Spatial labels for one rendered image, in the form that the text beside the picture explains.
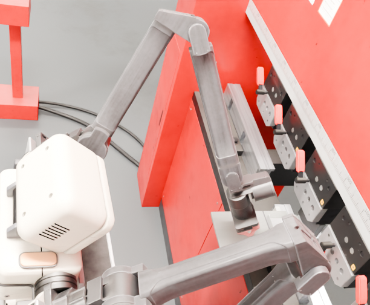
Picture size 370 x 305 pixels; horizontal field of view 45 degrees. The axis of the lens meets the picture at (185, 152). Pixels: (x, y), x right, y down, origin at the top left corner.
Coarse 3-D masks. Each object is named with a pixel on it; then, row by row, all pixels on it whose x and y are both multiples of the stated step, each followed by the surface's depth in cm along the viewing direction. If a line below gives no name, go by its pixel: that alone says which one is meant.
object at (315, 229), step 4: (300, 208) 139; (300, 212) 139; (300, 216) 139; (304, 216) 137; (300, 220) 140; (304, 220) 137; (304, 224) 137; (308, 224) 135; (312, 224) 133; (324, 224) 130; (308, 228) 135; (312, 228) 133; (316, 228) 131; (320, 228) 130; (316, 232) 132; (316, 236) 133
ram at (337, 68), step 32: (256, 0) 167; (288, 0) 144; (320, 0) 126; (352, 0) 113; (256, 32) 166; (288, 32) 143; (320, 32) 126; (352, 32) 112; (288, 64) 143; (320, 64) 126; (352, 64) 112; (320, 96) 125; (352, 96) 112; (352, 128) 111; (352, 160) 111
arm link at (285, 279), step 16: (272, 272) 92; (288, 272) 88; (320, 272) 83; (256, 288) 95; (272, 288) 91; (288, 288) 90; (304, 288) 86; (240, 304) 97; (256, 304) 93; (272, 304) 92
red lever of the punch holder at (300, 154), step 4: (296, 152) 129; (300, 152) 128; (304, 152) 129; (296, 156) 129; (300, 156) 128; (304, 156) 128; (296, 160) 129; (300, 160) 128; (304, 160) 128; (296, 164) 129; (300, 164) 128; (304, 164) 128; (296, 168) 129; (300, 168) 128; (304, 168) 128; (300, 172) 128; (300, 176) 128; (296, 180) 128; (300, 180) 127; (304, 180) 128; (308, 180) 129
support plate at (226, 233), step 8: (216, 216) 138; (224, 216) 139; (272, 216) 143; (280, 216) 144; (216, 224) 136; (224, 224) 137; (232, 224) 137; (264, 224) 140; (216, 232) 134; (224, 232) 134; (232, 232) 135; (248, 232) 136; (256, 232) 137; (224, 240) 132; (232, 240) 133; (240, 240) 134
